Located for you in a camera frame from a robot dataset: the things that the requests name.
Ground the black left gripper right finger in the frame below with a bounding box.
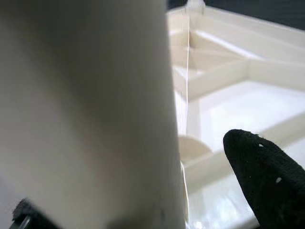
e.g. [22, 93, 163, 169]
[223, 128, 305, 229]

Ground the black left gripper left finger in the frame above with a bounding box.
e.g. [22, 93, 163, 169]
[11, 197, 60, 229]

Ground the white plastic table top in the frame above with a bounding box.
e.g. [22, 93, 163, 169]
[165, 4, 305, 229]

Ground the black table cloth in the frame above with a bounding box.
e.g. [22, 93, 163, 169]
[166, 0, 305, 31]

